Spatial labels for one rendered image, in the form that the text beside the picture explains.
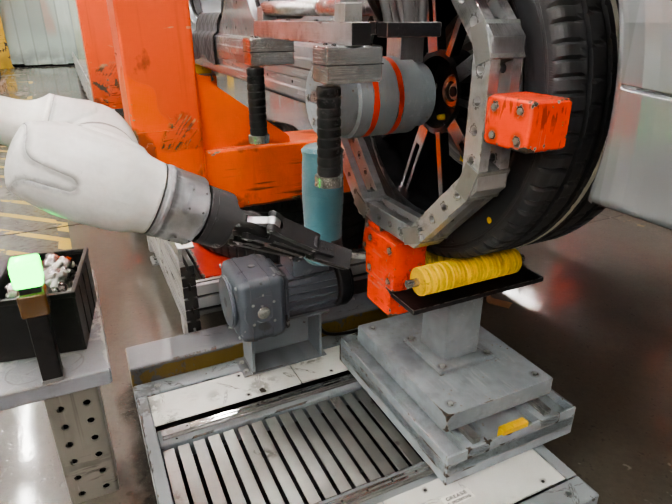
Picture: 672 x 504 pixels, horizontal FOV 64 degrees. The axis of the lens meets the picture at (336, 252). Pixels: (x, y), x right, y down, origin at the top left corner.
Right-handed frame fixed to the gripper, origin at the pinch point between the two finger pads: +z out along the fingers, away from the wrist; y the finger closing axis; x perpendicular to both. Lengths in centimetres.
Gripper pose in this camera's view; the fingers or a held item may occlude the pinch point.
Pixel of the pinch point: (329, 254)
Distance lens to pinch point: 78.4
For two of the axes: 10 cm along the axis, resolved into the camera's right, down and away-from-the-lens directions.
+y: 5.8, -1.5, -8.0
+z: 8.0, 2.6, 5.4
